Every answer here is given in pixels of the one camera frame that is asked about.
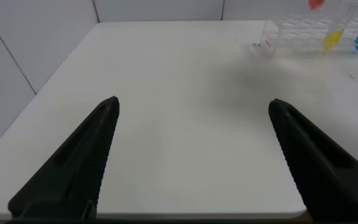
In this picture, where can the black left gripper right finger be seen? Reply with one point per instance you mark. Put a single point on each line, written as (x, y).
(331, 183)

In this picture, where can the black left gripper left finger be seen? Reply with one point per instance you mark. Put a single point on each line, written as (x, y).
(70, 177)

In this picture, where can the test tube with yellow pigment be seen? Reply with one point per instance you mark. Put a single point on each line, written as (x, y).
(332, 40)

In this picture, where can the test tube with red pigment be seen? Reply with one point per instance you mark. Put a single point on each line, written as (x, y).
(315, 4)

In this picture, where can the clear acrylic test tube rack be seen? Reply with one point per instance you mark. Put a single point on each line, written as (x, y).
(297, 37)

